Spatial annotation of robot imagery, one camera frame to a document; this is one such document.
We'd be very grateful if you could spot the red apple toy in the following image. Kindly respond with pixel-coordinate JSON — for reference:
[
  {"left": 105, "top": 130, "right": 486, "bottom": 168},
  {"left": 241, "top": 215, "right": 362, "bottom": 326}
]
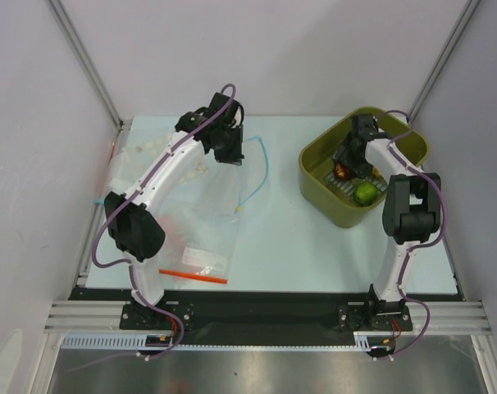
[{"left": 334, "top": 162, "right": 352, "bottom": 181}]

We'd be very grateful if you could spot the green lime toy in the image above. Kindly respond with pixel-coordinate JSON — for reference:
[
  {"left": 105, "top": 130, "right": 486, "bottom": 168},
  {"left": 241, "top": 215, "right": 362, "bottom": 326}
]
[{"left": 353, "top": 181, "right": 379, "bottom": 206}]

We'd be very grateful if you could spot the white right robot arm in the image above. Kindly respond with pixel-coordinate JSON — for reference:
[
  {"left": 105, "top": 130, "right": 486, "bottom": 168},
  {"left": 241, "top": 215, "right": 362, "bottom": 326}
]
[{"left": 333, "top": 113, "right": 445, "bottom": 330}]

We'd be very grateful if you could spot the clear bag red zipper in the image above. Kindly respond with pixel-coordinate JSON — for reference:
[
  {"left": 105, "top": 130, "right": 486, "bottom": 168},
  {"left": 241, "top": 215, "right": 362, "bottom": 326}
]
[{"left": 153, "top": 202, "right": 240, "bottom": 284}]

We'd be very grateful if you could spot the aluminium frame rail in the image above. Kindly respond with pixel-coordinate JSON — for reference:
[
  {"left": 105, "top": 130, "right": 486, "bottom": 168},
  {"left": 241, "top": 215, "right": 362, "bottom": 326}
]
[{"left": 44, "top": 300, "right": 492, "bottom": 336}]

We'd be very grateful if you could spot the white slotted cable duct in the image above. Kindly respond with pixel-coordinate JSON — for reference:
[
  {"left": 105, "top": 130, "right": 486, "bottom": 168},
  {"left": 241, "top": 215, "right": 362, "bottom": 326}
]
[{"left": 62, "top": 330, "right": 420, "bottom": 354}]

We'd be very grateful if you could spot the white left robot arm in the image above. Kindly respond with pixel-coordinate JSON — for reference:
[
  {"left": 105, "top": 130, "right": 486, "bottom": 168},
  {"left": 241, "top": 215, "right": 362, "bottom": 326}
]
[{"left": 99, "top": 84, "right": 244, "bottom": 328}]

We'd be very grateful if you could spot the clear bag blue zipper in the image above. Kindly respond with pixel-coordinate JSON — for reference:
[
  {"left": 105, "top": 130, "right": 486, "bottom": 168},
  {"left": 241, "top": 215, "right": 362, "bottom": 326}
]
[{"left": 93, "top": 135, "right": 271, "bottom": 231}]

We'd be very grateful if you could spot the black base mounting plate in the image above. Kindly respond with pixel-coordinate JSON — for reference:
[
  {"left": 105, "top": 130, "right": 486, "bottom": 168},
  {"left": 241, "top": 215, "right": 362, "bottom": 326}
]
[{"left": 67, "top": 289, "right": 465, "bottom": 346}]

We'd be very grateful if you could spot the clear bag with round dots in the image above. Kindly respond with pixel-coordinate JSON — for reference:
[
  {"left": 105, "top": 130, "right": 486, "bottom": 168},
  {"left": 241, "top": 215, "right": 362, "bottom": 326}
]
[{"left": 99, "top": 126, "right": 217, "bottom": 202}]

